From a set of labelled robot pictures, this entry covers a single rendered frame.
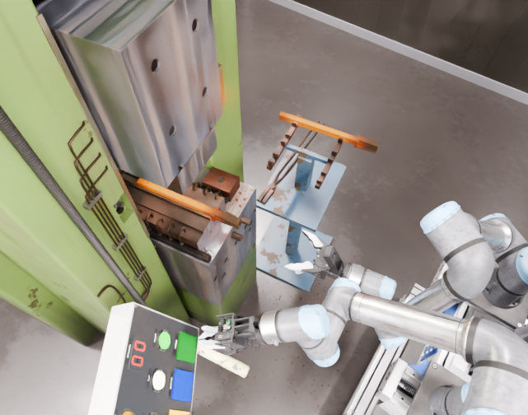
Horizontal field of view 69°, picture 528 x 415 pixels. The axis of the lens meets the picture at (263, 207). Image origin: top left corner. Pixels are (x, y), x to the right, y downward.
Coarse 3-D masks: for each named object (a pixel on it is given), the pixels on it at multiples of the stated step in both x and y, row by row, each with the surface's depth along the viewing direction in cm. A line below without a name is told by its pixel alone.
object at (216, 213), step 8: (144, 184) 143; (152, 184) 143; (160, 192) 141; (168, 192) 141; (176, 200) 140; (184, 200) 139; (192, 200) 139; (200, 208) 137; (208, 208) 137; (216, 208) 137; (216, 216) 135; (224, 216) 135; (232, 216) 135; (232, 224) 136; (240, 224) 136
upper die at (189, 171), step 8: (208, 136) 109; (200, 144) 107; (208, 144) 111; (216, 144) 116; (200, 152) 108; (208, 152) 114; (192, 160) 105; (200, 160) 110; (184, 168) 103; (192, 168) 107; (200, 168) 112; (176, 176) 101; (184, 176) 105; (192, 176) 109; (176, 184) 105; (184, 184) 106; (176, 192) 109; (184, 192) 108
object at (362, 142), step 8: (288, 120) 167; (296, 120) 166; (304, 120) 166; (312, 128) 165; (320, 128) 163; (328, 128) 163; (336, 136) 162; (344, 136) 161; (352, 136) 161; (360, 136) 160; (360, 144) 161; (368, 144) 159; (376, 144) 158
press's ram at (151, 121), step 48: (48, 0) 72; (96, 0) 73; (144, 0) 73; (192, 0) 78; (96, 48) 67; (144, 48) 70; (192, 48) 85; (96, 96) 79; (144, 96) 75; (192, 96) 92; (144, 144) 85; (192, 144) 102
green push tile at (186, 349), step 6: (180, 336) 110; (186, 336) 112; (192, 336) 114; (180, 342) 109; (186, 342) 111; (192, 342) 114; (180, 348) 109; (186, 348) 111; (192, 348) 113; (180, 354) 108; (186, 354) 110; (192, 354) 112; (180, 360) 108; (186, 360) 109; (192, 360) 112
